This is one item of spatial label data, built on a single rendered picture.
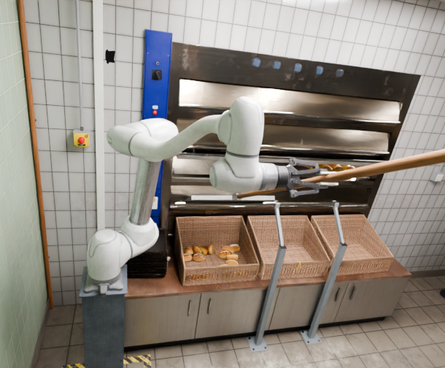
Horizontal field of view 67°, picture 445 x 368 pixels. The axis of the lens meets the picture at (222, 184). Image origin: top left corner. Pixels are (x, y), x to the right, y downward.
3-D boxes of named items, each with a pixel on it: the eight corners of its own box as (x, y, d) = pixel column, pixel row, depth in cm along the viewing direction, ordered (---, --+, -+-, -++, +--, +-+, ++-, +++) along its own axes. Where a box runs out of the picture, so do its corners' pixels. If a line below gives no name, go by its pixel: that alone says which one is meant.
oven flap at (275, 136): (175, 143, 238) (176, 115, 236) (384, 153, 289) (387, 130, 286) (176, 143, 234) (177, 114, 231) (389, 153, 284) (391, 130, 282)
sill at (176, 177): (170, 178, 256) (171, 173, 255) (368, 182, 307) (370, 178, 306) (171, 182, 251) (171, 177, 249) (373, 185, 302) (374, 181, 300)
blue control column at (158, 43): (130, 195, 456) (136, 19, 365) (143, 195, 461) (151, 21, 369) (134, 302, 290) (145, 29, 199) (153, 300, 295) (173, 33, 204)
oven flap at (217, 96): (178, 107, 227) (179, 76, 225) (395, 124, 278) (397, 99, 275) (179, 106, 223) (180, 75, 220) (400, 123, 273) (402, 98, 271)
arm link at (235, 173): (260, 198, 106) (267, 157, 102) (212, 197, 101) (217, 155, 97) (249, 186, 116) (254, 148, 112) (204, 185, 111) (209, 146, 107)
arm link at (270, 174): (252, 191, 113) (268, 192, 115) (262, 189, 104) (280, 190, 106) (252, 164, 114) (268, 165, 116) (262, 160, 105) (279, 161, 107)
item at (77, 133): (74, 143, 221) (74, 128, 217) (91, 144, 224) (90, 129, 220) (73, 147, 215) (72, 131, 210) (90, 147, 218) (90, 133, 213)
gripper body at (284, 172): (268, 166, 115) (292, 166, 118) (268, 190, 114) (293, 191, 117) (278, 162, 108) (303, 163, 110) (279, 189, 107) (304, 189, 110)
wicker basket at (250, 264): (171, 244, 274) (174, 215, 263) (237, 242, 291) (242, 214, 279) (181, 288, 233) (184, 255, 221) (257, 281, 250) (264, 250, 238)
